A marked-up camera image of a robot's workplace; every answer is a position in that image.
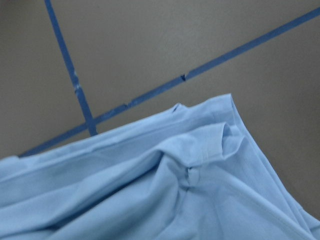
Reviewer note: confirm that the light blue t-shirt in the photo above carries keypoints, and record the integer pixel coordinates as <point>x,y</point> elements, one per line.
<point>188,173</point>

